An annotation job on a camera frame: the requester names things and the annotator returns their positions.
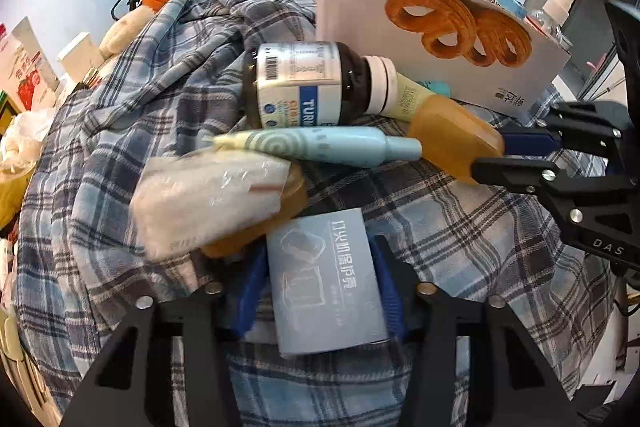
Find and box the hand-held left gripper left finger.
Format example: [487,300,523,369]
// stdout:
[60,249,271,427]

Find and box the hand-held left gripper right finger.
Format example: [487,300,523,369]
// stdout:
[370,237,586,427]

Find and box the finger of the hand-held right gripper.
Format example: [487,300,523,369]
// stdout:
[501,102,626,156]
[472,156,640,208]

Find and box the light blue small box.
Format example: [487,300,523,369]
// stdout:
[266,208,391,356]

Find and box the amber soap bar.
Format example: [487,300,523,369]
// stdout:
[200,164,309,259]
[406,94,506,185]

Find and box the clear water bottle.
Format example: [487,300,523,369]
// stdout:
[529,0,577,45]

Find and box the blue white carton box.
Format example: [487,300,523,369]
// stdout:
[485,0,528,18]

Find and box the pretzel print cardboard box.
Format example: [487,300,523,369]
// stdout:
[315,0,573,110]

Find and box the teal tube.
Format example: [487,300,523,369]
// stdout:
[414,81,452,100]

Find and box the plastic wrapped white packet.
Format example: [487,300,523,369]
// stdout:
[130,153,292,259]

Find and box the pale green tube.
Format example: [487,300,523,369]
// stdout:
[392,69,437,124]

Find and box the light blue tube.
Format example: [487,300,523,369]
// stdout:
[212,127,423,168]

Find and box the dark jar white label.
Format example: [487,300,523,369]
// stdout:
[242,41,397,130]

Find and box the blue plaid shirt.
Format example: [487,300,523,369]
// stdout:
[15,0,626,427]

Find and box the yellow packet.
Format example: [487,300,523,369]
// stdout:
[0,172,32,229]

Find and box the white plastic bag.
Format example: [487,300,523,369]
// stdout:
[0,107,56,178]

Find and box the beige plush toy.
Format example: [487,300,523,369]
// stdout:
[99,6,153,58]

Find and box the small white box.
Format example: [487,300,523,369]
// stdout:
[56,32,103,82]

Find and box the white strawberry box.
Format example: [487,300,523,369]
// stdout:
[0,24,61,110]

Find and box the tall white carton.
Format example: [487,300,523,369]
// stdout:
[10,17,48,58]

